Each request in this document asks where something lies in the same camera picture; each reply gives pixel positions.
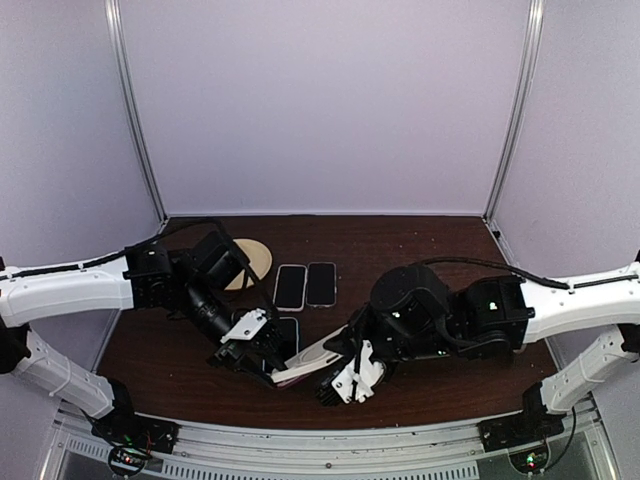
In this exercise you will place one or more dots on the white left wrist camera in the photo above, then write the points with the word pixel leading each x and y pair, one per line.
pixel 247 327

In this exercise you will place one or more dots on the front aluminium rail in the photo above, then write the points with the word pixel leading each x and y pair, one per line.
pixel 451 450

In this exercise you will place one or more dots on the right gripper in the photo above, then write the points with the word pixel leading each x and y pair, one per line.
pixel 350 337

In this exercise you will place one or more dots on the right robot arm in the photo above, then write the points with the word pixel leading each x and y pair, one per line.
pixel 412 314

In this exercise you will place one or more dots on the round status board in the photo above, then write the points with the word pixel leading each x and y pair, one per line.
pixel 530 461
pixel 127 461

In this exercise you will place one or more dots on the aluminium frame post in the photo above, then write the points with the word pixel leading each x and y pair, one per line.
pixel 526 73
pixel 118 42

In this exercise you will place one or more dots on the phone in pink case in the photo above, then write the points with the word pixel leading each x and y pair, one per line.
pixel 290 287

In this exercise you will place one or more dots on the right aluminium frame post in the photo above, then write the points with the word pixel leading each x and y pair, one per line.
pixel 526 73

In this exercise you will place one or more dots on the phone in clear grey case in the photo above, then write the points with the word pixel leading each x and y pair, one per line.
pixel 321 288

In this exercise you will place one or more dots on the left aluminium frame post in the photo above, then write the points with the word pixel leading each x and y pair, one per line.
pixel 118 42

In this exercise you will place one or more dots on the right round status board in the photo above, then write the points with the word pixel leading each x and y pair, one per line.
pixel 530 461

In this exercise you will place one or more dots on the left round status board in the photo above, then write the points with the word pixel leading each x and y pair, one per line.
pixel 127 461

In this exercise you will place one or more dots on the phone in blue case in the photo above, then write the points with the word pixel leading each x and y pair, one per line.
pixel 288 327

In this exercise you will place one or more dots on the beige saucer plate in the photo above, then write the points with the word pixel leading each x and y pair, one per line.
pixel 260 260

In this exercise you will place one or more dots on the purple phone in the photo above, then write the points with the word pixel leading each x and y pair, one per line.
pixel 293 381

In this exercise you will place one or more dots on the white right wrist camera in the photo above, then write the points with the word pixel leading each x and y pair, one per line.
pixel 357 380

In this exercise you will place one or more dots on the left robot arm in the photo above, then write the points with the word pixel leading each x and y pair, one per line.
pixel 140 277

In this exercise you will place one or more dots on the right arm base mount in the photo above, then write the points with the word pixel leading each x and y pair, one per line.
pixel 513 431

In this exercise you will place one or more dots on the white phone case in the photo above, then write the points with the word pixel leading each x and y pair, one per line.
pixel 313 358

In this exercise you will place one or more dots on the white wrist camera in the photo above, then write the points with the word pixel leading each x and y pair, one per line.
pixel 247 327
pixel 357 380

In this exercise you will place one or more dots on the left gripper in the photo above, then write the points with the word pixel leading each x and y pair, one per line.
pixel 262 343

